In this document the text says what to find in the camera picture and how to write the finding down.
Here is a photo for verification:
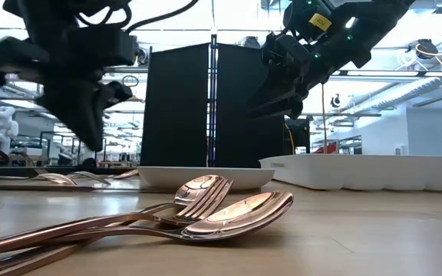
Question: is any yellow cable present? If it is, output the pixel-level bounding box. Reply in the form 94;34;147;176
285;123;295;155

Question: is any black table frame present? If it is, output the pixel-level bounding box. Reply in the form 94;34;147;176
0;165;141;178

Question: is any black ceiling camera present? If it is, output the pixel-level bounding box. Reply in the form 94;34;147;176
415;38;440;59

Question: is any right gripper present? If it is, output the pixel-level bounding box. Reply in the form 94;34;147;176
246;32;330;120

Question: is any thin vertical pole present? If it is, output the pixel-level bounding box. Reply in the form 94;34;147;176
320;82;328;154

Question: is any white cutlery tray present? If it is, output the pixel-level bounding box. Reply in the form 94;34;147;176
259;153;442;192

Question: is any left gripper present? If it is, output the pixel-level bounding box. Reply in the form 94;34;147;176
27;15;134;153

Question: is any rose gold spoon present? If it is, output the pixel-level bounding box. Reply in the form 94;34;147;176
0;172;78;186
120;174;226;227
32;190;295;242

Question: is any red object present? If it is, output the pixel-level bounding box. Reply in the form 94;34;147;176
312;141;339;155

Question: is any black divider panel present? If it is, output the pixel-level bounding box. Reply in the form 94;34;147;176
140;42;210;168
215;42;285;169

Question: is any wooden workbench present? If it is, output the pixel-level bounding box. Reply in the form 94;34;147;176
0;153;50;166

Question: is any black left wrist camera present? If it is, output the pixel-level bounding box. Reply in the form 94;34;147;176
67;23;140;67

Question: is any silver ventilation duct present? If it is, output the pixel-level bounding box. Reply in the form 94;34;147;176
353;76;442;113

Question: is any black metal frame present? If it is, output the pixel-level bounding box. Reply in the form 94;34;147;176
38;130;107;166

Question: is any metal divider post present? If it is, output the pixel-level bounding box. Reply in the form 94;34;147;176
206;33;219;168

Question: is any white round plate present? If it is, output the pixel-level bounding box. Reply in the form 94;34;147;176
137;166;275;192

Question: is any black cabinet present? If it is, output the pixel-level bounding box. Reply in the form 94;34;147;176
284;117;312;155

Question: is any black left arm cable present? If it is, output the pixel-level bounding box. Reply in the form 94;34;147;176
75;0;200;35

